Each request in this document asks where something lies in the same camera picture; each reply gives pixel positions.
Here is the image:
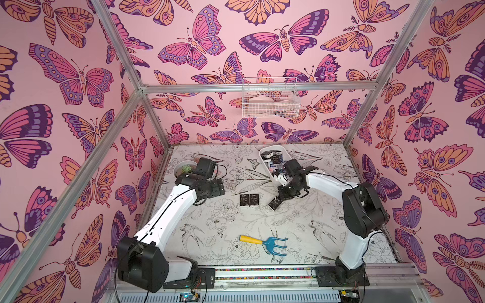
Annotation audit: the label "black tissue pack in box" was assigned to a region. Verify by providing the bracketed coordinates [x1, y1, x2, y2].
[263, 150, 282, 159]

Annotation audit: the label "white wire wall basket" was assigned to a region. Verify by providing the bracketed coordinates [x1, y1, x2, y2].
[241, 82, 301, 119]

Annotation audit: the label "blue yellow toy rake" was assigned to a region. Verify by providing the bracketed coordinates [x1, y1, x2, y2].
[239, 235, 288, 257]

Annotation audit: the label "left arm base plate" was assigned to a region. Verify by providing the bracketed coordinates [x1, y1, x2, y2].
[163, 268, 216, 290]

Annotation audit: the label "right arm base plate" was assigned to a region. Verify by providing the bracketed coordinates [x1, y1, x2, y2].
[314, 265, 370, 287]

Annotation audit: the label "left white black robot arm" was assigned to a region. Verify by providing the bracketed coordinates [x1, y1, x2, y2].
[114, 157, 225, 293]

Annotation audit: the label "white bowl with succulent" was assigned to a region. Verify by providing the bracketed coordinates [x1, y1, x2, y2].
[174, 160, 197, 178]

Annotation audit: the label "aluminium mounting rail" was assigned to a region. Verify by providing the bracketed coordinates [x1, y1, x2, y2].
[109, 264, 425, 292]

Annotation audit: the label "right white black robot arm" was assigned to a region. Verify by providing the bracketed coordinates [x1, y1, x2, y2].
[270, 159, 389, 272]

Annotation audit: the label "green circuit board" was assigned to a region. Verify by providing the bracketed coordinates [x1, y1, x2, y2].
[179, 292, 200, 303]

